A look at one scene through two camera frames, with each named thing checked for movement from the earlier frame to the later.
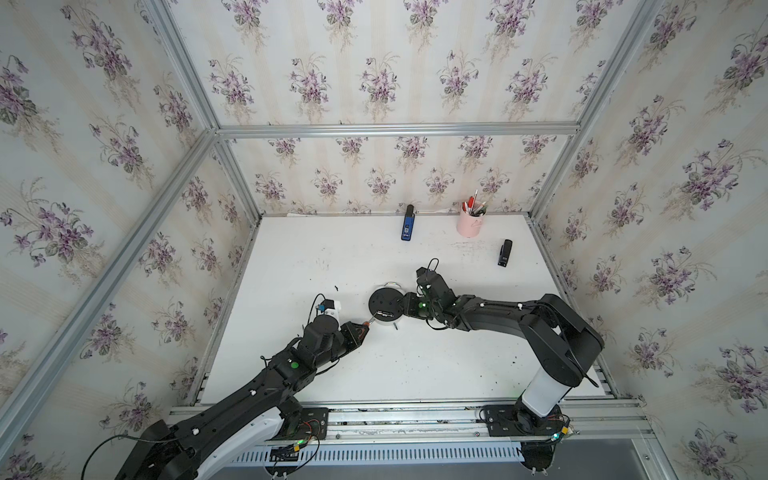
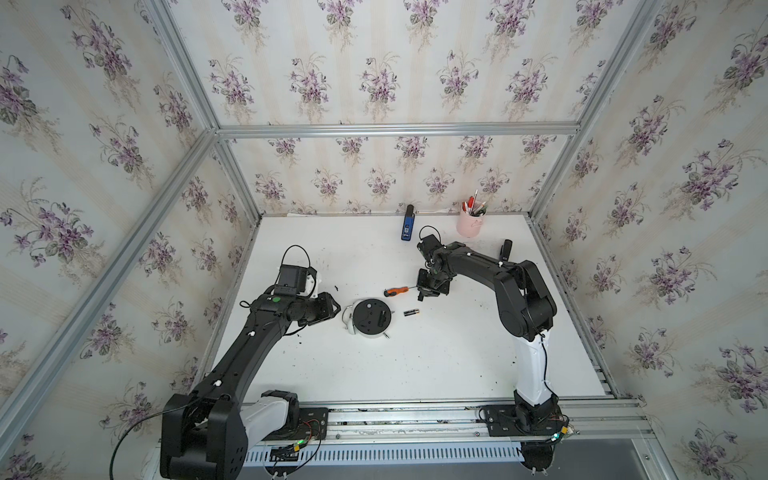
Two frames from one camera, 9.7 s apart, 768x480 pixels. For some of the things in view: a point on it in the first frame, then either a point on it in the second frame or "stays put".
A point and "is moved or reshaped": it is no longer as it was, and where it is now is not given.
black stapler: (504, 252) stays put
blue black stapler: (408, 223) stays put
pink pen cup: (468, 225) stays put
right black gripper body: (418, 309) to (429, 283)
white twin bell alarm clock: (384, 304) is moved or reshaped
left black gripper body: (344, 342) to (311, 310)
